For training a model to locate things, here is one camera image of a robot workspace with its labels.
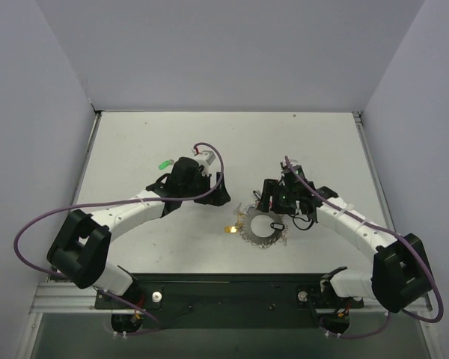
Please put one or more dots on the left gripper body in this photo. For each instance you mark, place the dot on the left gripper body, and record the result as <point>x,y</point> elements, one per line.
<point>212,192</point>

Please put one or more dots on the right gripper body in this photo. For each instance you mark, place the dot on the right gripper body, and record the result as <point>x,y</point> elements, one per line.
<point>269,192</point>

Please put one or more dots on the black tagged key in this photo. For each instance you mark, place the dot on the black tagged key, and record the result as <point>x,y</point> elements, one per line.
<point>277,226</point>

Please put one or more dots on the green tagged key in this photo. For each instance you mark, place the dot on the green tagged key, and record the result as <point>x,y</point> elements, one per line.
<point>166,164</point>

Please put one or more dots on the metal disc with keyrings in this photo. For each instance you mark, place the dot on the metal disc with keyrings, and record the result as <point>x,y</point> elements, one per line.
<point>256,228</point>

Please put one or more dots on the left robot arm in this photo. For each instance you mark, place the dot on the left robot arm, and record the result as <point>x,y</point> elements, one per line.
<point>81,248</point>

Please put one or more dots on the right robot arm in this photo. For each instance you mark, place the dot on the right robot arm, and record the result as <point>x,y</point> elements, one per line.
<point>399,267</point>

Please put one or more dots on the yellow tagged key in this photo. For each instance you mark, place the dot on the yellow tagged key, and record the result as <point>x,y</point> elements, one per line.
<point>233,229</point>

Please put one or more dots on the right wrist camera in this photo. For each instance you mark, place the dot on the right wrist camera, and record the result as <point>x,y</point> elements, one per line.
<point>291,166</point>

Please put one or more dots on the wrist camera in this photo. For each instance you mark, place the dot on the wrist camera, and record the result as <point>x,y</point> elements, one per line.
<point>291,166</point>
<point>204,157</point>

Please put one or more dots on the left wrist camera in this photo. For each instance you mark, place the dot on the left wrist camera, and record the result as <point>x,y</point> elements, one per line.
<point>204,157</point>

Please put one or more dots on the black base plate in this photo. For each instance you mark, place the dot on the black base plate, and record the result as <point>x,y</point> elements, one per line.
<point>230,301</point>

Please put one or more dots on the aluminium rail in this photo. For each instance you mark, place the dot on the aluminium rail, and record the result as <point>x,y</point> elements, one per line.
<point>52,297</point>

